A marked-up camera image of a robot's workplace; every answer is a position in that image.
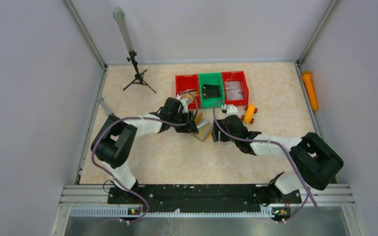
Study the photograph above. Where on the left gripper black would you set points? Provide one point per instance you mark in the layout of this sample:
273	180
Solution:
191	123

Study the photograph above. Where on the green plastic bin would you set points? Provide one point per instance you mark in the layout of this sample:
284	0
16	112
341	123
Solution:
213	79

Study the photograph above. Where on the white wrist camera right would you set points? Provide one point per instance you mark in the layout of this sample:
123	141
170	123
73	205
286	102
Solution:
229	109

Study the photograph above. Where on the silver VIP cards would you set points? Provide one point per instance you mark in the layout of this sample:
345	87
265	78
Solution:
234	90

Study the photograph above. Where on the red bin left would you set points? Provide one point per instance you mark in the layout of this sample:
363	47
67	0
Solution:
188	82

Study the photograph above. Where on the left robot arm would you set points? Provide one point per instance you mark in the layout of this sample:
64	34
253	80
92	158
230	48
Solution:
112	145

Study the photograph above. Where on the orange flashlight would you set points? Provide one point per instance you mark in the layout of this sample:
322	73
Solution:
308	83

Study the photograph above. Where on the black card in green bin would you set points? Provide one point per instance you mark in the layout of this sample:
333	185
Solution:
210	91

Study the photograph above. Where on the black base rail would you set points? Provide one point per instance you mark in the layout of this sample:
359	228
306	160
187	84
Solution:
203	198

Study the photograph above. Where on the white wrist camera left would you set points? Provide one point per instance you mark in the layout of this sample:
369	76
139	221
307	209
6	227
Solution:
185	100

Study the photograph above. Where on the yellow toy brick car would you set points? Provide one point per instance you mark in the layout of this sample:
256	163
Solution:
250	111

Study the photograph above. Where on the red bin with cards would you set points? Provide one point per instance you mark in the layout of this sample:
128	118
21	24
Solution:
236	76

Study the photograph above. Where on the gold card in red bin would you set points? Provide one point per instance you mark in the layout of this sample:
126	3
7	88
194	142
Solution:
191	94

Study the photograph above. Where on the black tripod with grey tube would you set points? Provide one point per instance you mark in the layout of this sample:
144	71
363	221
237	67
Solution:
120	18

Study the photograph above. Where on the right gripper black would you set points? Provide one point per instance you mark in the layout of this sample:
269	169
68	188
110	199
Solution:
219	134

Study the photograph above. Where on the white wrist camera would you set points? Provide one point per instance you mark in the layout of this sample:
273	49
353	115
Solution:
185	100
229	109

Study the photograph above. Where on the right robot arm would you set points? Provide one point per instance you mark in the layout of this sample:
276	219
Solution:
315	163

